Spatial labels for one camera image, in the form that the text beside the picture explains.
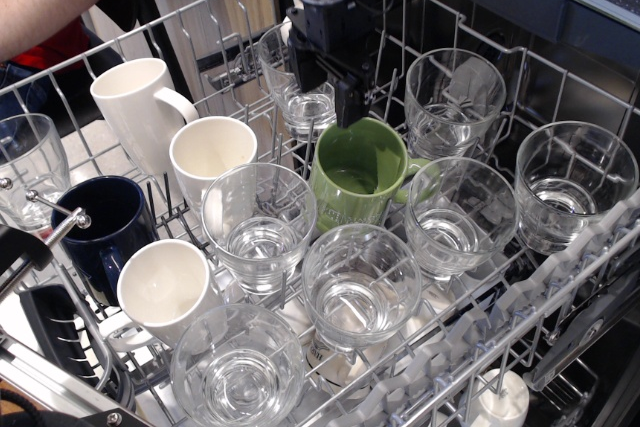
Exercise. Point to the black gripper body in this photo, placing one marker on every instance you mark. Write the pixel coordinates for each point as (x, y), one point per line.
(340, 28)

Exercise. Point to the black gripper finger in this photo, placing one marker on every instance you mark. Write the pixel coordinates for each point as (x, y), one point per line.
(352, 98)
(308, 64)

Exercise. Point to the green ceramic mug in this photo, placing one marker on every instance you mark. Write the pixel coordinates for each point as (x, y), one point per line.
(358, 173)

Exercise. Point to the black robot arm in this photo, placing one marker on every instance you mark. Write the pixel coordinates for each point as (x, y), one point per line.
(328, 43)

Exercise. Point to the clear glass back centre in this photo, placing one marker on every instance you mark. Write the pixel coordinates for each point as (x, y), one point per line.
(306, 114)

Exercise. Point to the clear glass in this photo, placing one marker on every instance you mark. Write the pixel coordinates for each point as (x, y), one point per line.
(306, 114)
(459, 214)
(361, 284)
(569, 174)
(238, 365)
(259, 219)
(32, 158)
(452, 97)

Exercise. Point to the white mug at back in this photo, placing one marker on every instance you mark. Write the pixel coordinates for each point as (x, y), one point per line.
(287, 24)

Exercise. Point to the clear glass back right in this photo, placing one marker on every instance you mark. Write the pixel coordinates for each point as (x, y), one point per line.
(452, 97)

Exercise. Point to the clear glass centre left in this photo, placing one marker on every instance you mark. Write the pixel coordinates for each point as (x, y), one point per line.
(259, 219)

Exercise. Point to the clear glass centre right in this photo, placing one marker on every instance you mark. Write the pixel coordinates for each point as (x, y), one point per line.
(459, 214)

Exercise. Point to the clear glass front centre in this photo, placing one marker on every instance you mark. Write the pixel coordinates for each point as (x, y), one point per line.
(361, 284)

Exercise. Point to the clear glass far right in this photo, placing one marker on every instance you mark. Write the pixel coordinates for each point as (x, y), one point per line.
(569, 174)

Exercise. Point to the dark blue mug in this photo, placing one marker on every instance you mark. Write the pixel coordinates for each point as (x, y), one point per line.
(120, 224)

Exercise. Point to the white mug front left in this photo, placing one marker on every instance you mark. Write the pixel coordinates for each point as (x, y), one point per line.
(162, 289)

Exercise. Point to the clear glass far left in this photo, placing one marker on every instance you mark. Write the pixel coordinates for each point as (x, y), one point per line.
(32, 158)

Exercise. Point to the clear glass front left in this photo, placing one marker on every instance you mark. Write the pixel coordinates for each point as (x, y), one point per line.
(238, 365)

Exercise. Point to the black clamp with metal screw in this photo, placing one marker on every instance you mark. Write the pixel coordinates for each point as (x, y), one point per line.
(35, 253)

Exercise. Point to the black plastic cutlery basket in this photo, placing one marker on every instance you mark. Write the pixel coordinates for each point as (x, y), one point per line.
(51, 313)

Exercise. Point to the metal wire dishwasher rack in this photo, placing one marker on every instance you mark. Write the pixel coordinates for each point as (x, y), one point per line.
(568, 324)

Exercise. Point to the cream cup without handle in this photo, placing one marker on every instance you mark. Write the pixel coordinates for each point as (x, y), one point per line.
(203, 150)

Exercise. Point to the tall white mug with handle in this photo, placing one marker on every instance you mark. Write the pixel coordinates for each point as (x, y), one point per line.
(138, 101)

